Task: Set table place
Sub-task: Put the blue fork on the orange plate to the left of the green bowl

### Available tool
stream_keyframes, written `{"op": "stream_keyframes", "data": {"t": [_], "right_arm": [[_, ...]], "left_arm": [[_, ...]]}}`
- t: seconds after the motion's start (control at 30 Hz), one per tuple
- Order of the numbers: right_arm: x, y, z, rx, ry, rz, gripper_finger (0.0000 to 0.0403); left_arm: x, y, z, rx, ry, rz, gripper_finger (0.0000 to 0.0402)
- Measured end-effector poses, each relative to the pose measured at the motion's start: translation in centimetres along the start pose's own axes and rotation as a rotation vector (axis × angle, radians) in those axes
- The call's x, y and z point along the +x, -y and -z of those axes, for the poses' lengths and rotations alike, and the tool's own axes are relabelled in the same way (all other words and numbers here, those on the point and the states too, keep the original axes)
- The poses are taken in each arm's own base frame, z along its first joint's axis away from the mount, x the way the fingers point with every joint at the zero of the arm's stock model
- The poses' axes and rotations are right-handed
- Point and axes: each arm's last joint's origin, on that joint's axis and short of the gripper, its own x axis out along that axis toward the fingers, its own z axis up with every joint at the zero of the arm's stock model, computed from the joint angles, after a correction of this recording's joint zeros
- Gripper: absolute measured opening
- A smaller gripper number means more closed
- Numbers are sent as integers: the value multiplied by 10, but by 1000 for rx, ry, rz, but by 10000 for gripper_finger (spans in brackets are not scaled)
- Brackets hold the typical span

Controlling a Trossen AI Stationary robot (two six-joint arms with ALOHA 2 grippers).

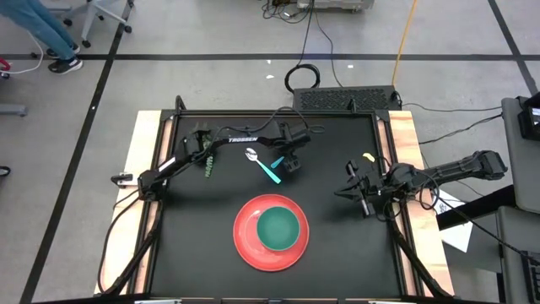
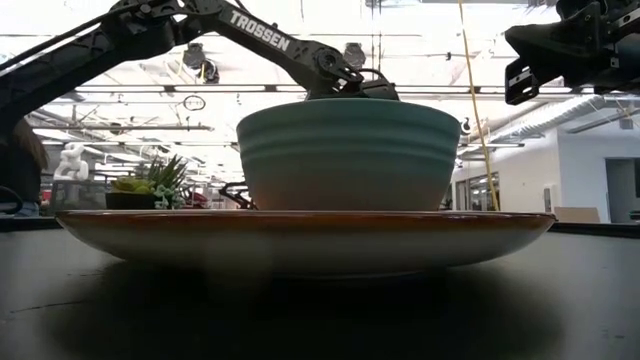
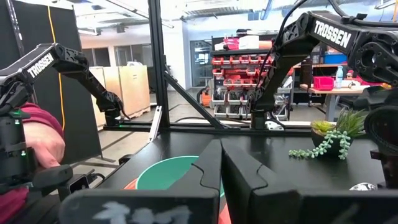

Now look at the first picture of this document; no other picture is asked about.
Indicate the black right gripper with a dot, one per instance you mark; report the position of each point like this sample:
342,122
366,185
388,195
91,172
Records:
371,181

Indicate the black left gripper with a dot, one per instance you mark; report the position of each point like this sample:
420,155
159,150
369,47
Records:
295,141

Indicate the teal ribbed bowl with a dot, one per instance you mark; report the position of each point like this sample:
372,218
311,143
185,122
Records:
278,228

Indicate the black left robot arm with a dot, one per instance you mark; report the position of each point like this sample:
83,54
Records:
242,139

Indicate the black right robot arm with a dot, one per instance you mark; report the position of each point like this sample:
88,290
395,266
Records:
455,169

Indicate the yellow tag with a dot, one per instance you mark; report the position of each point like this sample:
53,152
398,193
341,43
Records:
368,157

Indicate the black perforated computer case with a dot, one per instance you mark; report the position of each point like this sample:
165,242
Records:
341,99

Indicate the potted succulent plant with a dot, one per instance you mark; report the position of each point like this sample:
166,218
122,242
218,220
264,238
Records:
208,166

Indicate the brown-rimmed ceramic plate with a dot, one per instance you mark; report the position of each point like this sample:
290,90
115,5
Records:
246,245

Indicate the white paper sheet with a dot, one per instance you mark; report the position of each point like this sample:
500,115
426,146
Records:
457,236

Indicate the black flat beam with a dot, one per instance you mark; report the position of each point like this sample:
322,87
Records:
476,207

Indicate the white equipment box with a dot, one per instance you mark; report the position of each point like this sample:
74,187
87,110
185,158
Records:
333,4

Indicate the grey rounded panel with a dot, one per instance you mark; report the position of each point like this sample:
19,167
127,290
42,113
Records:
512,262
516,169

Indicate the black table clamp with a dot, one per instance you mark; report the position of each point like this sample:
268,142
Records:
122,179

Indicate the black device with screen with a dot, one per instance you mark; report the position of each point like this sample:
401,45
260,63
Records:
530,118

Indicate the black keyboard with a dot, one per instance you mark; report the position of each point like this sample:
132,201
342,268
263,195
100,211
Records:
532,274

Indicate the white office chair base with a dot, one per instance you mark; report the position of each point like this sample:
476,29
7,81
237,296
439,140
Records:
89,25

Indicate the grey furniture base bar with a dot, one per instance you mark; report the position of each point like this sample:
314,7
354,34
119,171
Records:
59,7

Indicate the grey furniture foot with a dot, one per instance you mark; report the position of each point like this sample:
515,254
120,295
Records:
12,110

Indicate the black floor object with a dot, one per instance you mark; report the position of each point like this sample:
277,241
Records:
3,171

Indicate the person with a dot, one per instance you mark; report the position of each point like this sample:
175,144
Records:
38,25

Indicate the red curved object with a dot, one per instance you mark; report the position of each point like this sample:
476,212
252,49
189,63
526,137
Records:
3,65

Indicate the black aluminium table frame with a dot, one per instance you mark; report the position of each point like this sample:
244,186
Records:
274,112

